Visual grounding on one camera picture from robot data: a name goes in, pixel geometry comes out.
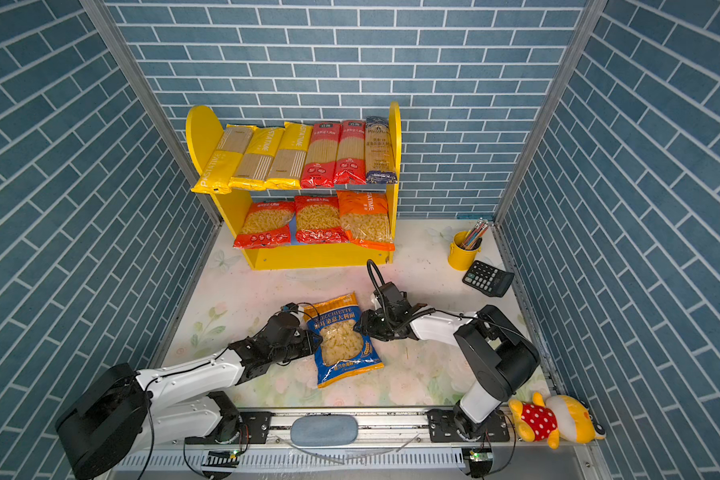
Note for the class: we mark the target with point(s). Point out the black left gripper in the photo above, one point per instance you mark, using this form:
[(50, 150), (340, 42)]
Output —
[(309, 341)]

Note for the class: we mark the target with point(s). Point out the yellow spaghetti bag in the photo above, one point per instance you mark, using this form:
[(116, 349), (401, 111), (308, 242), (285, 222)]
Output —
[(219, 170), (254, 167), (289, 161)]

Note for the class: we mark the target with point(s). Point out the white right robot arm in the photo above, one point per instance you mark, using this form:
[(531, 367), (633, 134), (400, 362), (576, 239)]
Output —
[(500, 357)]

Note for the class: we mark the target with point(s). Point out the red fusilli bag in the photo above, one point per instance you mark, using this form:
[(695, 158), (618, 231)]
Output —
[(266, 225), (318, 220)]

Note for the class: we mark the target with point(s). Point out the yellow pen cup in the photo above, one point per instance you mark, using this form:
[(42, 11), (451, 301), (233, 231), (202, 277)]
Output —
[(461, 259)]

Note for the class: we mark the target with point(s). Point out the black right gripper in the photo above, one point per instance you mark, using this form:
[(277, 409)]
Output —
[(366, 326)]

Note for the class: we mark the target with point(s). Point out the grey oval pad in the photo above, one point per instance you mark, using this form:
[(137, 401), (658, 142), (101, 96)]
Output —
[(324, 430)]

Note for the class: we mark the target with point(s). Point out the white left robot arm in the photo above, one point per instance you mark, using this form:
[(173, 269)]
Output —
[(125, 410)]

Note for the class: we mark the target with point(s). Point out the black calculator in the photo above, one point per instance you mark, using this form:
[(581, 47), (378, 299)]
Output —
[(487, 279)]

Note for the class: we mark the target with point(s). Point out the blue Moli spaghetti bag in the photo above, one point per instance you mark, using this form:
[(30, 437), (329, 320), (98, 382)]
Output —
[(379, 159)]

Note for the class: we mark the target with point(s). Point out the coloured pens in cup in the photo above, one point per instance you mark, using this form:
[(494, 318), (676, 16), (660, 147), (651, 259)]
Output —
[(474, 236)]

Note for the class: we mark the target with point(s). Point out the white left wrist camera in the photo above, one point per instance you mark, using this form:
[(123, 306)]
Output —
[(292, 308)]

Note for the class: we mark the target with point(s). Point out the red spaghetti bag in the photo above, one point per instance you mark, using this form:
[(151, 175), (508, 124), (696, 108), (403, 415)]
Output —
[(320, 163), (350, 164)]

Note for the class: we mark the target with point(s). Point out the blue macaroni bag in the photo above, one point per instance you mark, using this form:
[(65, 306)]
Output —
[(343, 352)]

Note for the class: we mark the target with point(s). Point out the orange pasta bag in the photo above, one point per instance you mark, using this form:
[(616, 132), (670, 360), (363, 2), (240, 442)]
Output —
[(364, 217)]

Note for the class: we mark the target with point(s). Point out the yellow plush toy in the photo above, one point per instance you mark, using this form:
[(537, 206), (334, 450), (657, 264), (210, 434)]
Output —
[(553, 419)]

